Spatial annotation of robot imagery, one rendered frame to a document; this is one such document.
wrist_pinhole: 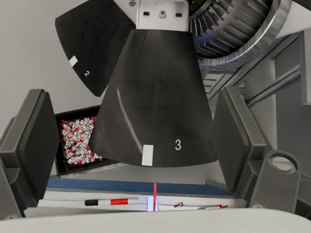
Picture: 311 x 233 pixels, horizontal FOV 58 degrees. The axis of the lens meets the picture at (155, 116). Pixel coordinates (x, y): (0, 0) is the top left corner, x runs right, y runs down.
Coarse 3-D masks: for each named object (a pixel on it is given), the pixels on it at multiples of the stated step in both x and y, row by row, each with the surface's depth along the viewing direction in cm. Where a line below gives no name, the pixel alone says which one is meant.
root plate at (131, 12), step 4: (116, 0) 58; (120, 0) 57; (124, 0) 57; (128, 0) 57; (136, 0) 56; (120, 4) 58; (124, 4) 57; (128, 4) 57; (136, 4) 57; (124, 8) 58; (128, 8) 58; (132, 8) 57; (136, 8) 57; (124, 12) 58; (128, 12) 58; (132, 12) 58; (136, 12) 58; (128, 16) 59; (132, 16) 58; (136, 16) 58; (132, 20) 59; (136, 20) 59
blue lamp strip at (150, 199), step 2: (148, 198) 71; (150, 198) 71; (152, 198) 71; (148, 200) 67; (150, 200) 68; (152, 200) 68; (148, 202) 63; (150, 202) 64; (152, 202) 64; (156, 202) 64; (148, 204) 61; (150, 204) 61; (152, 204) 61; (156, 204) 61; (148, 206) 58; (150, 206) 58; (152, 206) 58; (156, 206) 59; (148, 208) 55; (150, 208) 55; (152, 208) 56; (156, 208) 56; (148, 210) 53; (150, 210) 53; (152, 210) 53; (156, 210) 54
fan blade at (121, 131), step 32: (160, 32) 47; (128, 64) 47; (160, 64) 46; (192, 64) 46; (128, 96) 46; (160, 96) 45; (192, 96) 45; (96, 128) 48; (128, 128) 46; (160, 128) 44; (192, 128) 44; (128, 160) 45; (160, 160) 44; (192, 160) 42
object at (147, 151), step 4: (144, 148) 45; (148, 148) 44; (152, 148) 44; (144, 152) 45; (148, 152) 44; (152, 152) 44; (144, 156) 44; (148, 156) 44; (144, 160) 44; (148, 160) 44; (144, 164) 44; (148, 164) 44
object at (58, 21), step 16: (96, 0) 59; (112, 0) 57; (64, 16) 68; (80, 16) 64; (96, 16) 61; (112, 16) 60; (64, 32) 70; (80, 32) 66; (96, 32) 63; (112, 32) 62; (128, 32) 60; (64, 48) 72; (80, 48) 68; (96, 48) 66; (112, 48) 64; (80, 64) 71; (96, 64) 68; (112, 64) 66; (96, 80) 70; (96, 96) 72
